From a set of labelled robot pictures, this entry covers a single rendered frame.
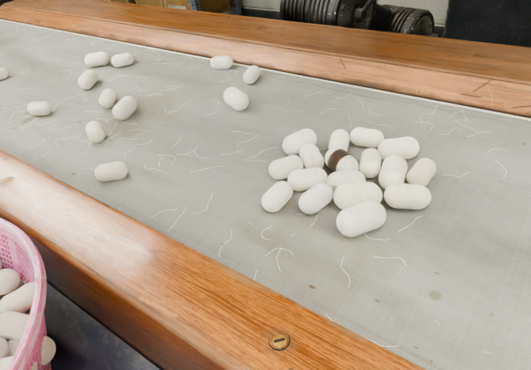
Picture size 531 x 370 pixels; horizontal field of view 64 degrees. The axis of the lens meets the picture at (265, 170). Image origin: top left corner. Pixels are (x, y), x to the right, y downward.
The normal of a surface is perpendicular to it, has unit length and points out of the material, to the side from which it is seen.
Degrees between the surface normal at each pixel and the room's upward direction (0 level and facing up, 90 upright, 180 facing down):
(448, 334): 0
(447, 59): 0
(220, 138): 0
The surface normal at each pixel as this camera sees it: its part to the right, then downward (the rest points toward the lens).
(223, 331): -0.12, -0.79
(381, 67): -0.49, -0.17
